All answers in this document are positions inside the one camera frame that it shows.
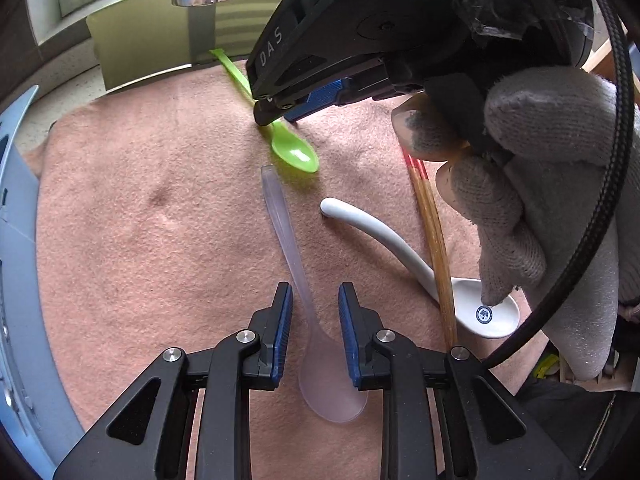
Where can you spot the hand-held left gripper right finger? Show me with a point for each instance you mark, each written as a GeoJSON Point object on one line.
{"type": "Point", "coordinates": [349, 330]}

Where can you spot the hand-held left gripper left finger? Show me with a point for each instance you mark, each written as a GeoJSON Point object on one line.
{"type": "Point", "coordinates": [282, 330]}

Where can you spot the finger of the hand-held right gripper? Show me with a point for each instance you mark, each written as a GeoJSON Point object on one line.
{"type": "Point", "coordinates": [270, 110]}
{"type": "Point", "coordinates": [320, 100]}

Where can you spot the green plastic spoon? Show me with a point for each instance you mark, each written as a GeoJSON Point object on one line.
{"type": "Point", "coordinates": [295, 152]}

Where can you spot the translucent plastic spoon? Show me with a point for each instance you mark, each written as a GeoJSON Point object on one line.
{"type": "Point", "coordinates": [330, 385]}

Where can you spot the white ceramic spoon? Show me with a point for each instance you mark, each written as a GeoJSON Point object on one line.
{"type": "Point", "coordinates": [380, 235]}

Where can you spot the red wooden chopstick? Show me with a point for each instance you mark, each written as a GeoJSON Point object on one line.
{"type": "Point", "coordinates": [434, 260]}
{"type": "Point", "coordinates": [445, 265]}

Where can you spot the blue drain basket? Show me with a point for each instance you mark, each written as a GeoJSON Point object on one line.
{"type": "Point", "coordinates": [20, 210]}

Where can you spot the person's right hand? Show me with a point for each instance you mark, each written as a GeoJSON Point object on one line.
{"type": "Point", "coordinates": [550, 160]}

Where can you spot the pink towel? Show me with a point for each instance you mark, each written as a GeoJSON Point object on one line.
{"type": "Point", "coordinates": [150, 260]}

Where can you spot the person's dark jacket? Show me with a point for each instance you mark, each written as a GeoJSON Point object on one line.
{"type": "Point", "coordinates": [575, 435]}

